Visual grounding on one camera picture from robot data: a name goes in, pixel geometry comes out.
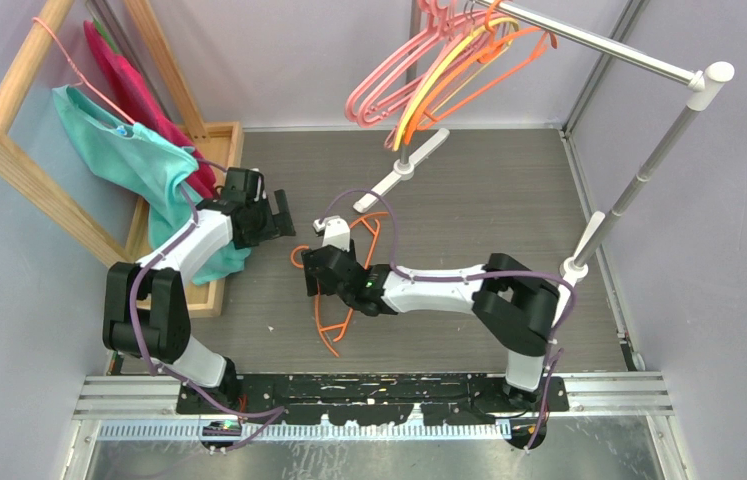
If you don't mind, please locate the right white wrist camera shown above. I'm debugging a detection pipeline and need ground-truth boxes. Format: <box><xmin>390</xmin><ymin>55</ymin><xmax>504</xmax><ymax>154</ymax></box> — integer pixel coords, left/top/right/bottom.
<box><xmin>312</xmin><ymin>216</ymin><xmax>351</xmax><ymax>252</ymax></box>

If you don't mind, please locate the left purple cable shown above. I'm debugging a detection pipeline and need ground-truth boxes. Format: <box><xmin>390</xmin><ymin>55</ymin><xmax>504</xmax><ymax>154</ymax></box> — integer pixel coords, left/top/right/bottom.
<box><xmin>127</xmin><ymin>158</ymin><xmax>286</xmax><ymax>453</ymax></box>

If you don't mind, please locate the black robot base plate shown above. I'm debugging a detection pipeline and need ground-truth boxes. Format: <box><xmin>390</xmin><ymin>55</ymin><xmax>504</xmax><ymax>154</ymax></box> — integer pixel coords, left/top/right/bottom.
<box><xmin>176</xmin><ymin>373</ymin><xmax>570</xmax><ymax>449</ymax></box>

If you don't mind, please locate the yellow wire hanger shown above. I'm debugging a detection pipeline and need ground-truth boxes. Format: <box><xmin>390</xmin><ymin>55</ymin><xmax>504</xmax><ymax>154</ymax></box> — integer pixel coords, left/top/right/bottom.
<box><xmin>391</xmin><ymin>16</ymin><xmax>521</xmax><ymax>152</ymax></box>

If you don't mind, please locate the magenta shirt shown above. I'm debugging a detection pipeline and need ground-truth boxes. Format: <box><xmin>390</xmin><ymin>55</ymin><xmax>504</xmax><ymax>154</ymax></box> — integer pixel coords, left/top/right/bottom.
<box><xmin>83</xmin><ymin>21</ymin><xmax>217</xmax><ymax>198</ymax></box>

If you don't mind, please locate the orange wire hanger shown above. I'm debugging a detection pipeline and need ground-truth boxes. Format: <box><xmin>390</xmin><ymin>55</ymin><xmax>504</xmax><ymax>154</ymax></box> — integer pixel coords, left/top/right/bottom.
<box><xmin>402</xmin><ymin>0</ymin><xmax>558</xmax><ymax>147</ymax></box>
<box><xmin>290</xmin><ymin>211</ymin><xmax>391</xmax><ymax>359</ymax></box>

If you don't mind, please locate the purple cable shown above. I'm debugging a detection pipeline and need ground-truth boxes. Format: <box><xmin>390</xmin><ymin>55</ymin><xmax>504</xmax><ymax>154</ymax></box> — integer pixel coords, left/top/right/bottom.
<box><xmin>319</xmin><ymin>188</ymin><xmax>578</xmax><ymax>452</ymax></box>
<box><xmin>127</xmin><ymin>158</ymin><xmax>286</xmax><ymax>453</ymax></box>

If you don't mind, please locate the wooden clothes rack frame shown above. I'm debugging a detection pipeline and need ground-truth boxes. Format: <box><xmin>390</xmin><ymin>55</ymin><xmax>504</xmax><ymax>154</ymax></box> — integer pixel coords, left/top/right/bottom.
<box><xmin>0</xmin><ymin>0</ymin><xmax>245</xmax><ymax>319</ymax></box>

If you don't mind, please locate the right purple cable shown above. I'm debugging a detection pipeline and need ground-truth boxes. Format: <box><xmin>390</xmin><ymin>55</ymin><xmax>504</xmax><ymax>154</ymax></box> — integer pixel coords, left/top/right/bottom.
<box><xmin>319</xmin><ymin>188</ymin><xmax>578</xmax><ymax>452</ymax></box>

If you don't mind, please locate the pink hanger on wooden rack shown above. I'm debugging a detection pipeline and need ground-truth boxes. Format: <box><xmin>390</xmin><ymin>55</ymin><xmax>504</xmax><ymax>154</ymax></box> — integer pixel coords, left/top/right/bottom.
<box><xmin>31</xmin><ymin>16</ymin><xmax>135</xmax><ymax>125</ymax></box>

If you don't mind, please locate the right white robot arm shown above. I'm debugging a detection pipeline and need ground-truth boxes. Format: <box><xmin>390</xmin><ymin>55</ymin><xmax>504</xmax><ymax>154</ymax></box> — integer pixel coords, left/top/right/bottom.
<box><xmin>301</xmin><ymin>246</ymin><xmax>574</xmax><ymax>411</ymax></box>

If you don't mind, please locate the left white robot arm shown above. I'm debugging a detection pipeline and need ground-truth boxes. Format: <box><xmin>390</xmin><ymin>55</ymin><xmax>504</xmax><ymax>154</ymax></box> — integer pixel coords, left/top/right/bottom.
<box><xmin>102</xmin><ymin>168</ymin><xmax>295</xmax><ymax>413</ymax></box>

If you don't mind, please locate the teal mesh shirt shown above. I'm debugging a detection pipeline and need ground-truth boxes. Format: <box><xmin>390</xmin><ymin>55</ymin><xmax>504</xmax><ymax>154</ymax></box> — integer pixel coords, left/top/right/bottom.
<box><xmin>52</xmin><ymin>86</ymin><xmax>217</xmax><ymax>249</ymax></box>

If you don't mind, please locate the metal clothes rail stand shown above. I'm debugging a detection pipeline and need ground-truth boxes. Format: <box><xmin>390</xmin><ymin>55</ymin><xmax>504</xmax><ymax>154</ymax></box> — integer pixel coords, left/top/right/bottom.
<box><xmin>353</xmin><ymin>0</ymin><xmax>737</xmax><ymax>283</ymax></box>

